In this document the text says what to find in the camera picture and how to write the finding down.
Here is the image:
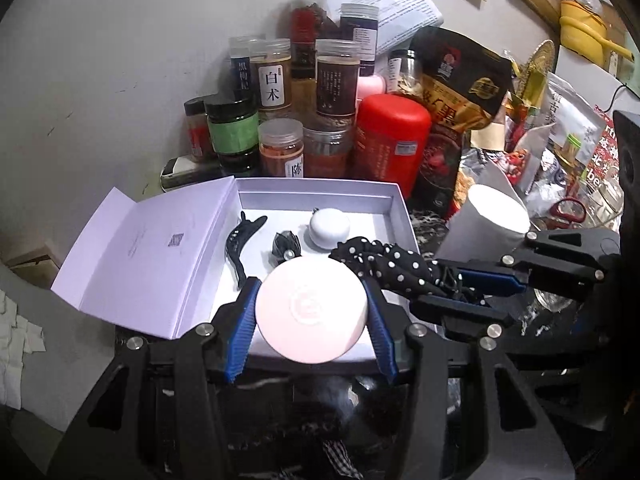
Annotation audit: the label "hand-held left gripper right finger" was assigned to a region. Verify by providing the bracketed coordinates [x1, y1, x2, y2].
[361, 277, 576, 480]

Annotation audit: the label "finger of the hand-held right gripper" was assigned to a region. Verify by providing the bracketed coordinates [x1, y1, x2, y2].
[409, 294, 512, 342]
[434, 227, 621, 306]

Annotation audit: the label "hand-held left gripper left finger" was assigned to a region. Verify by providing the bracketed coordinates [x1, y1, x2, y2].
[47, 277, 261, 480]

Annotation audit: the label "black polka dot scrunchie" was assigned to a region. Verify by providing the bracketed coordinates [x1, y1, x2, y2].
[327, 235, 488, 306]

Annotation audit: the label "pink round case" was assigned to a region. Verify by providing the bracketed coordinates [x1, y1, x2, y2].
[254, 255, 371, 365]

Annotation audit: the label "black hair claw clip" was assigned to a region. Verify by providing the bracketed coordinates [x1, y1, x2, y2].
[224, 211, 268, 288]

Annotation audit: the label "white cardboard box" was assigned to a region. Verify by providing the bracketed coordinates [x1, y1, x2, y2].
[50, 176, 421, 363]

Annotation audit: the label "white round case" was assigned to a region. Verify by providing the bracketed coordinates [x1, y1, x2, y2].
[308, 207, 352, 250]

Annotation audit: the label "white paper cup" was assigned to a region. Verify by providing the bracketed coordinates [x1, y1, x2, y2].
[435, 184, 531, 261]

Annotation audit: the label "small black hair bow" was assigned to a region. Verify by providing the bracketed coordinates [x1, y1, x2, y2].
[272, 230, 302, 263]

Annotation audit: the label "red scissors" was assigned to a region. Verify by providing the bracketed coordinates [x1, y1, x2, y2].
[547, 199, 587, 231]

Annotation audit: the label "cartoon printed snack bag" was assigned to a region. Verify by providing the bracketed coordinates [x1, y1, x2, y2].
[452, 147, 533, 218]

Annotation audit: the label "checkered cloth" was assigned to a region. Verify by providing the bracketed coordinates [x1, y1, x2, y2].
[280, 440, 366, 480]

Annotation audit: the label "red printed bag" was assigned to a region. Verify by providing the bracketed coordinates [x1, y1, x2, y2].
[575, 105, 623, 201]

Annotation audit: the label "red canister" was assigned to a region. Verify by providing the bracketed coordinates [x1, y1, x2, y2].
[350, 94, 432, 200]

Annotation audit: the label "dark green jar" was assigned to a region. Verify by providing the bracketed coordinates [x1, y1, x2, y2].
[217, 147, 261, 177]

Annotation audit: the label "white phone on book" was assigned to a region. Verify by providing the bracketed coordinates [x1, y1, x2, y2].
[160, 156, 223, 192]

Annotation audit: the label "black speaker box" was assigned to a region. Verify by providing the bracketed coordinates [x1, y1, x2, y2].
[612, 109, 640, 241]

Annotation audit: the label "white and green pouch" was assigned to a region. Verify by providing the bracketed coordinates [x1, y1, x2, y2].
[542, 72, 603, 166]

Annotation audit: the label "clear jar orange powder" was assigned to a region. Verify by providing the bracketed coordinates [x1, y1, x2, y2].
[257, 119, 306, 179]

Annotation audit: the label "clear jar brown label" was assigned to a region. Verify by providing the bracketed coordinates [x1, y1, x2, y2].
[302, 124, 351, 179]

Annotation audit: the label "black gold snack bag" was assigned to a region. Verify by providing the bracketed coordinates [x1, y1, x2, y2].
[407, 25, 516, 213]

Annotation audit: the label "small red label spice bottle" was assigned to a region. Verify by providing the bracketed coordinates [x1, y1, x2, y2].
[183, 97, 216, 163]

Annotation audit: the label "green label jar black lid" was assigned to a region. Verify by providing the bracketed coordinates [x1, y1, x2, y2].
[204, 94, 261, 156]

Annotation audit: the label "brown cardboard piece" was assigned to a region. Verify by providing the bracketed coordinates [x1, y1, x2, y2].
[2, 245, 63, 281]

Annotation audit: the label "white tissues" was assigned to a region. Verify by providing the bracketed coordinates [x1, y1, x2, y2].
[0, 287, 48, 411]

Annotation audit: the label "gold ornament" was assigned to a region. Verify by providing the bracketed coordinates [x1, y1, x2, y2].
[515, 39, 557, 106]

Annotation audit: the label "pink lid bottle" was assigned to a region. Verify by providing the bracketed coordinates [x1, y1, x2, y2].
[357, 74, 386, 98]

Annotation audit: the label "white carton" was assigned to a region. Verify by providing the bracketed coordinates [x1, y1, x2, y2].
[554, 45, 628, 111]

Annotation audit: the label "clear jar white label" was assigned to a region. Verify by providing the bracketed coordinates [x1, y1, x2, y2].
[249, 39, 293, 121]

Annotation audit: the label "yellow pot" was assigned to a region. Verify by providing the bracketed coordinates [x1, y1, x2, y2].
[558, 0, 633, 66]

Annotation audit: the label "jar purple label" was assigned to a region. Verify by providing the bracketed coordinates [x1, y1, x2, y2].
[340, 3, 380, 78]

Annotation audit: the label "folded printed paper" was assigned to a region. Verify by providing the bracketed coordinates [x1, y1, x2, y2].
[320, 0, 445, 56]

